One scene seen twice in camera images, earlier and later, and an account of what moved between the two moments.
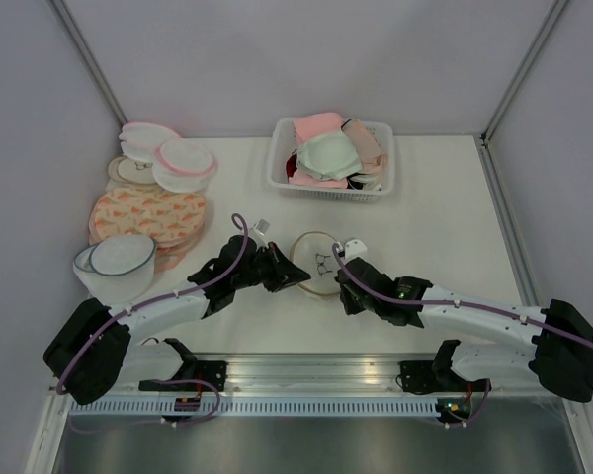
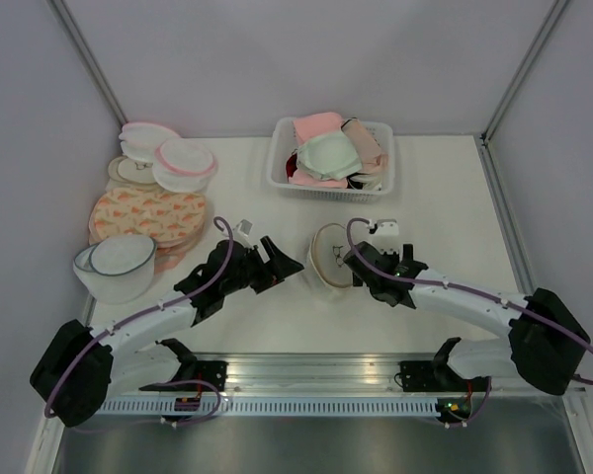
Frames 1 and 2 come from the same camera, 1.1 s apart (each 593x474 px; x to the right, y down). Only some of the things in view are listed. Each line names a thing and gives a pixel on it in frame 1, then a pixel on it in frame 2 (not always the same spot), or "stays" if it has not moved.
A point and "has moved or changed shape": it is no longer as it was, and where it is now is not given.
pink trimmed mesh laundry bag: x=184 y=165 stays
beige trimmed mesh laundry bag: x=313 y=253 has moved or changed shape
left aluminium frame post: x=90 y=57 stays
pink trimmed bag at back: x=139 y=140 stays
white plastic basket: x=282 y=143 stays
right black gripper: x=351 y=306 -> x=406 y=252
